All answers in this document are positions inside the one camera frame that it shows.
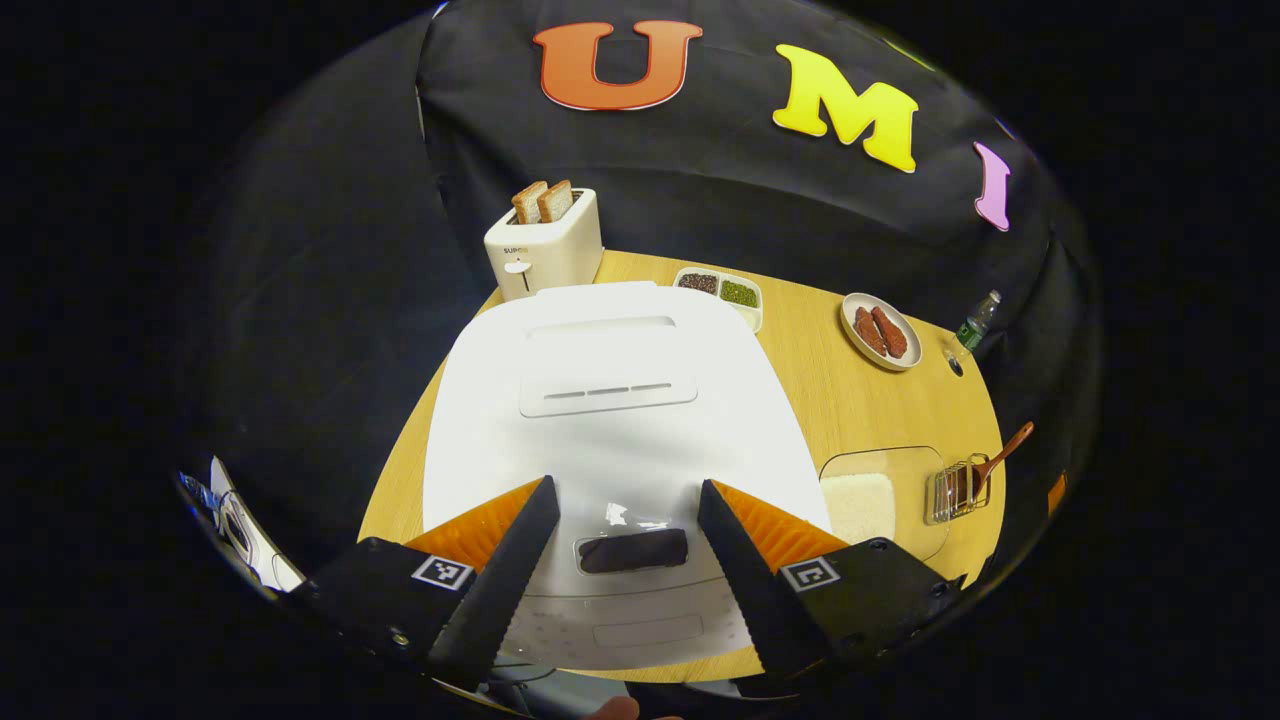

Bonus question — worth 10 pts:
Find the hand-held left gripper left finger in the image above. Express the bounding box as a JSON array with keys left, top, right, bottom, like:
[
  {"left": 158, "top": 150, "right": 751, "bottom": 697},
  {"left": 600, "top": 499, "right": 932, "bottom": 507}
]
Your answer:
[{"left": 290, "top": 475, "right": 562, "bottom": 691}]

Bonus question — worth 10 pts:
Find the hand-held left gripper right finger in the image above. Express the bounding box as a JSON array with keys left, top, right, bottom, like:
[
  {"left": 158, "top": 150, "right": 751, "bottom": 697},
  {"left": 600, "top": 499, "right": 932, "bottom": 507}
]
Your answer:
[{"left": 697, "top": 478, "right": 966, "bottom": 682}]

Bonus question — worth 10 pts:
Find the brown wooden spoon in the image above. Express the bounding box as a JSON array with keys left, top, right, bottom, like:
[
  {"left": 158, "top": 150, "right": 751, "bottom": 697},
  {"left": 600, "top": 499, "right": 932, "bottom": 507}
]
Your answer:
[{"left": 955, "top": 421, "right": 1036, "bottom": 507}]

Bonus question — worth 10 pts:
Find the metal wire chopstick holder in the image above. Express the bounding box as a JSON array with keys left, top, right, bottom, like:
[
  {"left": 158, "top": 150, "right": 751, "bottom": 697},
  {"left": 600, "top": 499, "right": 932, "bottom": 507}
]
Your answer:
[{"left": 930, "top": 455, "right": 994, "bottom": 526}]

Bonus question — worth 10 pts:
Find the white rice heap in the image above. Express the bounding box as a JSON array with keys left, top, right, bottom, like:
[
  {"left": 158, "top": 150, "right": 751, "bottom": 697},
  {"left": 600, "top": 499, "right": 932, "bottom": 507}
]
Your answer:
[{"left": 822, "top": 473, "right": 897, "bottom": 547}]

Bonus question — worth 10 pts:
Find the white rice cooker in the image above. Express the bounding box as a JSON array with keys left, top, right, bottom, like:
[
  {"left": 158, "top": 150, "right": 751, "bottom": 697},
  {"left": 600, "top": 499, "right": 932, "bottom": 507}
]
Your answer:
[{"left": 422, "top": 280, "right": 835, "bottom": 674}]

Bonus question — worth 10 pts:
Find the clear plastic container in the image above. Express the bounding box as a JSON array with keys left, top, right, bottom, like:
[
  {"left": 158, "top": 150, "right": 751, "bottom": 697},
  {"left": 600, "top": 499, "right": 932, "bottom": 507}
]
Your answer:
[{"left": 818, "top": 445, "right": 952, "bottom": 564}]

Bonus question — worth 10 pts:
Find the green label water bottle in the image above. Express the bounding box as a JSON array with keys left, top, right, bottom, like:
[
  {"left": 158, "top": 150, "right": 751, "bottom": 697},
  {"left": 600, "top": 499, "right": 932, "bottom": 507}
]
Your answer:
[{"left": 943, "top": 290, "right": 1004, "bottom": 379}]

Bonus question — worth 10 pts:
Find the brown meat piece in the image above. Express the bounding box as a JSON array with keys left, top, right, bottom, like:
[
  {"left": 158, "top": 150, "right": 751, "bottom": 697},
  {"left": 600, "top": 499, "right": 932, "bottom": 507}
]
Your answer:
[
  {"left": 854, "top": 306, "right": 889, "bottom": 359},
  {"left": 870, "top": 305, "right": 910, "bottom": 361}
]

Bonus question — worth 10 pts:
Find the white round plate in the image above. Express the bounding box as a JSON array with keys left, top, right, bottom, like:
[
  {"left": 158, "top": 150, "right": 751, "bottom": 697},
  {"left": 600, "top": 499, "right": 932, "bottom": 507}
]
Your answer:
[{"left": 840, "top": 292, "right": 924, "bottom": 373}]

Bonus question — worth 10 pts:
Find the white divided grain dish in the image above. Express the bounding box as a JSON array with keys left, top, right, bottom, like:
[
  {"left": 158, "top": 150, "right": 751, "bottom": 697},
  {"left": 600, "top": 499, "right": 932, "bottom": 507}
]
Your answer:
[{"left": 672, "top": 266, "right": 765, "bottom": 334}]

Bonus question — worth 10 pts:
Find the white toaster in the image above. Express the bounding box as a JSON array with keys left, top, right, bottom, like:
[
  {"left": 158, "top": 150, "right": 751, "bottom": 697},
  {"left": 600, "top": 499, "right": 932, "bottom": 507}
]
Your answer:
[{"left": 484, "top": 188, "right": 605, "bottom": 304}]

